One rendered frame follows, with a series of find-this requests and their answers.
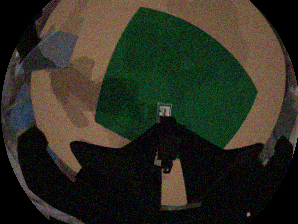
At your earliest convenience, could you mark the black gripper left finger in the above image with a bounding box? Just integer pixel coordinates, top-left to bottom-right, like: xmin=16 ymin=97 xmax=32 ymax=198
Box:
xmin=69 ymin=123 xmax=160 ymax=205

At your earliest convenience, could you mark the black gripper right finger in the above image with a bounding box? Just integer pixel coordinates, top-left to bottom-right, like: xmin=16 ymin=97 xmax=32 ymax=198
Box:
xmin=177 ymin=124 xmax=265 ymax=204

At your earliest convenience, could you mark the green circuit board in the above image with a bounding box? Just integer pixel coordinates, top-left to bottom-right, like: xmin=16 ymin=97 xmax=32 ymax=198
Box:
xmin=94 ymin=7 xmax=258 ymax=149

